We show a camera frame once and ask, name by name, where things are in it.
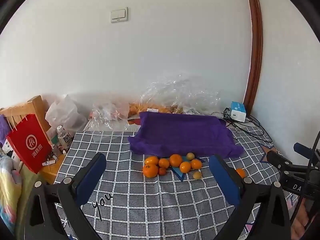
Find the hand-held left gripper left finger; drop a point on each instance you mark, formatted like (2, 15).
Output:
(91, 177)

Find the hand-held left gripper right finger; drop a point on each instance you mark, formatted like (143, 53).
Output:
(225, 180)

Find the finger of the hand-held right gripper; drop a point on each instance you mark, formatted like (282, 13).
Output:
(277, 161)
(300, 147)

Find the small yellow round fruit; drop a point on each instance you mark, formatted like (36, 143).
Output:
(197, 175)

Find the large orange with stem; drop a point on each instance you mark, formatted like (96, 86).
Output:
(150, 170)

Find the small red apple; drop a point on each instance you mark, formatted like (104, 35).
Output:
(162, 171)

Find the person's right hand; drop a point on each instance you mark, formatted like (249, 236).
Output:
(301, 221)

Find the wooden nightstand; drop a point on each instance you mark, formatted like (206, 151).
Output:
(53, 171)

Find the yellow green round fruit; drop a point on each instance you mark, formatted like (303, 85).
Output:
(190, 156)

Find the clear plastic bottle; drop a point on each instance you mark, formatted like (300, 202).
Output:
(63, 138)

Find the purple towel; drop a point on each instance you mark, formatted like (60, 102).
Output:
(185, 133)

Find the white blue box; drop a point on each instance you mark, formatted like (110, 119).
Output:
(238, 111)

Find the clear plastic bag with fruit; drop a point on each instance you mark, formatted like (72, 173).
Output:
(107, 115)

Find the grey checkered bed sheet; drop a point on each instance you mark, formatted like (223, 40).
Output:
(150, 205)

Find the white plastic bag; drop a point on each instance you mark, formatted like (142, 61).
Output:
(63, 115)

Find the red paper bag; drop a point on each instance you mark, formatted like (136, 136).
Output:
(28, 142)

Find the pack of oranges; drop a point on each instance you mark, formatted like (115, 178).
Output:
(135, 108)

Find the colourful blanket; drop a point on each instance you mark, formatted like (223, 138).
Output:
(10, 192)

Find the white black printed bag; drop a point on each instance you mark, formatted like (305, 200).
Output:
(10, 152)

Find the wooden chair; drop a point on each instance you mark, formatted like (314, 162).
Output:
(37, 107)

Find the large clear plastic bag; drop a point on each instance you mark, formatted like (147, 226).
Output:
(190, 92)

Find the purple cloth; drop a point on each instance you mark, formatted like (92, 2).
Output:
(3, 130)

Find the brown wooden door frame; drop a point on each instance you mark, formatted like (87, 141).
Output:
(256, 42)

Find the white light switch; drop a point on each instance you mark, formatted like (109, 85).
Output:
(119, 15)

